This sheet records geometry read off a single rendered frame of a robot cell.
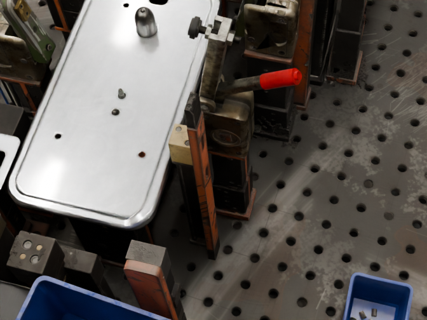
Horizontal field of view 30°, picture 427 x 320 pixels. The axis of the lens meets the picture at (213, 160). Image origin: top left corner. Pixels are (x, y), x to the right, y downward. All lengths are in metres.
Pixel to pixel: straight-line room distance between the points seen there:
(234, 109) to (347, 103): 0.46
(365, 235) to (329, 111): 0.26
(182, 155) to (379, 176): 0.49
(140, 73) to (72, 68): 0.11
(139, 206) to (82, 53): 0.28
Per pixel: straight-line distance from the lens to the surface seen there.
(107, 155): 1.16
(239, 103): 1.12
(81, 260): 1.10
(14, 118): 1.25
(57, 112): 1.21
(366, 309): 1.37
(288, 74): 1.03
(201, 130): 1.02
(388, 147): 1.50
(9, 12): 1.21
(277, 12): 1.20
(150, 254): 0.87
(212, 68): 1.04
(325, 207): 1.44
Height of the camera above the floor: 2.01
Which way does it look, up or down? 62 degrees down
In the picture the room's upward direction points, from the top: 7 degrees counter-clockwise
